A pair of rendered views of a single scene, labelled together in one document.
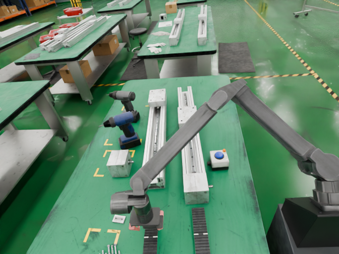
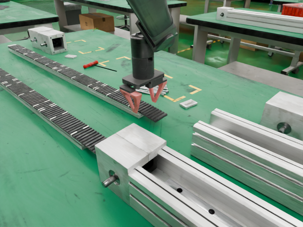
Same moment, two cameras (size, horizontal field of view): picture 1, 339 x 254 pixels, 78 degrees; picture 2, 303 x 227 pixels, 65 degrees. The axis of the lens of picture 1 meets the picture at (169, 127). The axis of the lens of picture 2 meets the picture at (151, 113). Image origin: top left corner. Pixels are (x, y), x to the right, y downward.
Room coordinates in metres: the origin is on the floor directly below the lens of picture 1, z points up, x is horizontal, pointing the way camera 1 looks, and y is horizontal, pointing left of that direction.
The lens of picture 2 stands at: (0.76, -0.32, 1.15)
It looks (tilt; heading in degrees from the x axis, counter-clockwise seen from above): 32 degrees down; 127
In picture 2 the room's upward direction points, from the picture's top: straight up
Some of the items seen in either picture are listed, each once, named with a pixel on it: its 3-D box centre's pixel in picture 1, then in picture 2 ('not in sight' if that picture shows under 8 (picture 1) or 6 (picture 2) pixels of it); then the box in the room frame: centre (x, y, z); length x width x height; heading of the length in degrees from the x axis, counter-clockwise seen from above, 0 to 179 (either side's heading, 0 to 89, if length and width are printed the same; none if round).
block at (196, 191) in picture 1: (198, 188); (127, 165); (0.52, -0.08, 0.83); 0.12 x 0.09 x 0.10; 85
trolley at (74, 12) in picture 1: (82, 28); not in sight; (5.74, 1.77, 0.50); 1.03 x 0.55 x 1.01; 173
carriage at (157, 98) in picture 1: (157, 99); not in sight; (1.23, 0.05, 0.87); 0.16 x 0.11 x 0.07; 175
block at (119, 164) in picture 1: (122, 163); (286, 121); (0.73, 0.26, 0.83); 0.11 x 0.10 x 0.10; 82
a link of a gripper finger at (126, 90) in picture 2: (154, 223); (137, 96); (0.39, 0.11, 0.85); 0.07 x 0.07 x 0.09; 84
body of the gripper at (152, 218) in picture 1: (144, 213); (143, 68); (0.39, 0.13, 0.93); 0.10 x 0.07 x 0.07; 84
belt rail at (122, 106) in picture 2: not in sight; (59, 70); (-0.09, 0.18, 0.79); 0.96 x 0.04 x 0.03; 175
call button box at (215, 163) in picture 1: (217, 160); not in sight; (0.68, -0.21, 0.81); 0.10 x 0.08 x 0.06; 85
